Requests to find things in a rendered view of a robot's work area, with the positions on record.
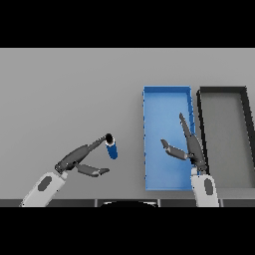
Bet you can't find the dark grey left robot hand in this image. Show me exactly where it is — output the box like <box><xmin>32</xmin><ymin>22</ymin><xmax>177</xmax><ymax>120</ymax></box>
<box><xmin>54</xmin><ymin>134</ymin><xmax>111</xmax><ymax>178</ymax></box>

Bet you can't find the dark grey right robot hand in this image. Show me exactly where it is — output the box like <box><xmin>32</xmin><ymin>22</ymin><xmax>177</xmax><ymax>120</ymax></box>
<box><xmin>160</xmin><ymin>112</ymin><xmax>209</xmax><ymax>175</ymax></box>

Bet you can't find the blue bin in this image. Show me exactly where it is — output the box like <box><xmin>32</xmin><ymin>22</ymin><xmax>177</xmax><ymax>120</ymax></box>
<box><xmin>141</xmin><ymin>86</ymin><xmax>196</xmax><ymax>191</ymax></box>

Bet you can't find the blue pipe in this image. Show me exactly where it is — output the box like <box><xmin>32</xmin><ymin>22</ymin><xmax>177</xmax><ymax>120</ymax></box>
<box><xmin>105</xmin><ymin>132</ymin><xmax>119</xmax><ymax>160</ymax></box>

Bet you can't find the dark grey bin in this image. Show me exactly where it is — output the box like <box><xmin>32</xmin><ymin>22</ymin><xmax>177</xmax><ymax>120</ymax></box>
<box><xmin>196</xmin><ymin>86</ymin><xmax>255</xmax><ymax>190</ymax></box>

